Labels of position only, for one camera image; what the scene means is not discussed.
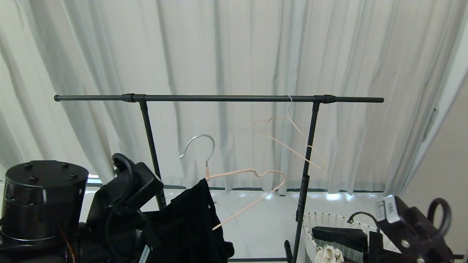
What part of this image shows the pink clothes hanger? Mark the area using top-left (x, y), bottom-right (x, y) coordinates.
top-left (253, 96), bottom-right (325, 171)
top-left (179, 134), bottom-right (287, 231)

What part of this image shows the black clothes rack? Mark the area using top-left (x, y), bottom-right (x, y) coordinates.
top-left (54, 94), bottom-right (384, 263)

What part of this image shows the white laundry basket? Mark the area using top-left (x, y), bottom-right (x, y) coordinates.
top-left (303, 211), bottom-right (403, 263)

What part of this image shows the cream garment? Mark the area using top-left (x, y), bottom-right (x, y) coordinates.
top-left (314, 245), bottom-right (344, 263)

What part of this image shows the white curtain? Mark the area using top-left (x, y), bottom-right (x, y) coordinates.
top-left (0, 0), bottom-right (468, 198)

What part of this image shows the black garment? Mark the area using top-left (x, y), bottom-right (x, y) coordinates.
top-left (144, 178), bottom-right (235, 263)

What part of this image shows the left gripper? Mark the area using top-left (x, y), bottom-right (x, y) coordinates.
top-left (79, 218), bottom-right (158, 263)

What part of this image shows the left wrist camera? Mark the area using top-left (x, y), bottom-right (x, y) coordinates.
top-left (87, 161), bottom-right (164, 234)

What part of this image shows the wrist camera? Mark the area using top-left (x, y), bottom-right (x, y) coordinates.
top-left (376, 195), bottom-right (457, 263)
top-left (87, 161), bottom-right (164, 234)

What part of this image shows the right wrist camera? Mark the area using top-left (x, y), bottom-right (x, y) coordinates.
top-left (376, 195), bottom-right (457, 263)

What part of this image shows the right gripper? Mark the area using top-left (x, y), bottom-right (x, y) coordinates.
top-left (312, 226), bottom-right (403, 263)

